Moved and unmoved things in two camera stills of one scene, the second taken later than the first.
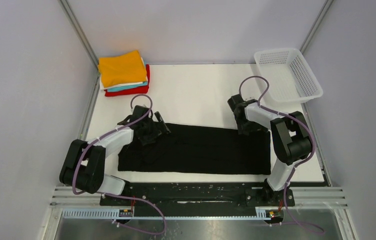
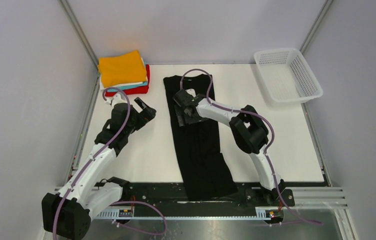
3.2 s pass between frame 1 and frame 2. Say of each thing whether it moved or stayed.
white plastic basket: stayed
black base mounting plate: stayed
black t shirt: moved
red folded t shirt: stayed
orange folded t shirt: stayed
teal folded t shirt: stayed
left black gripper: moved
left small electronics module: stayed
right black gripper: moved
